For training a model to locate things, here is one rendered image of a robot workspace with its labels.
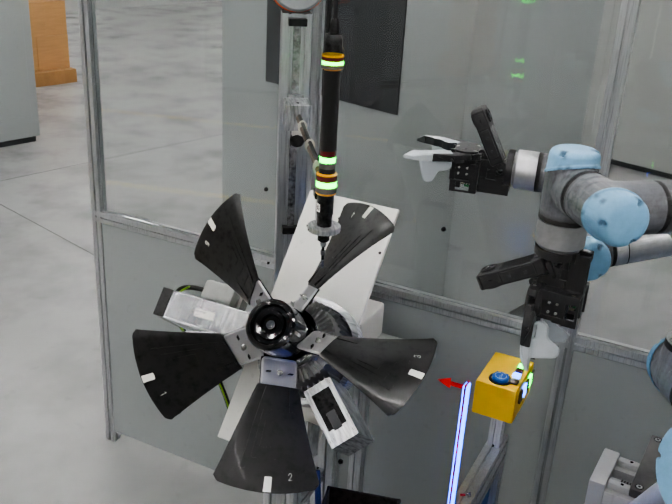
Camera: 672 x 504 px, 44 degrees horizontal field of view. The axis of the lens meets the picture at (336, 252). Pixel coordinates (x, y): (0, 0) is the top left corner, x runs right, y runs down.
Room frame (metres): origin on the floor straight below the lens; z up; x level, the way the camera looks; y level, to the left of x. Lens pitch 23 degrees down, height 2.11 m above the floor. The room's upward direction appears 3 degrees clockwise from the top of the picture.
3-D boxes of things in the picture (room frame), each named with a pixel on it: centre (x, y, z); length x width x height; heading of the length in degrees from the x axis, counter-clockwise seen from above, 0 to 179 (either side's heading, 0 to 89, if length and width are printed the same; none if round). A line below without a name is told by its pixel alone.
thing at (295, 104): (2.25, 0.13, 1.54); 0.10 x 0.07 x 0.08; 9
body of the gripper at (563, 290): (1.18, -0.34, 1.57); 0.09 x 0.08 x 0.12; 64
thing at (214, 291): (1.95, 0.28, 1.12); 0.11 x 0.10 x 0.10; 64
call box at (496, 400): (1.75, -0.42, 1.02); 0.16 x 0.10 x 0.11; 154
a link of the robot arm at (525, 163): (1.54, -0.35, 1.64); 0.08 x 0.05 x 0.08; 164
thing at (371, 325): (2.24, -0.05, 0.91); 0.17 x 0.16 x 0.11; 154
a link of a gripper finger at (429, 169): (1.53, -0.16, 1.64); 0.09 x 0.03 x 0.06; 105
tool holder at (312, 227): (1.65, 0.03, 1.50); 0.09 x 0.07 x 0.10; 9
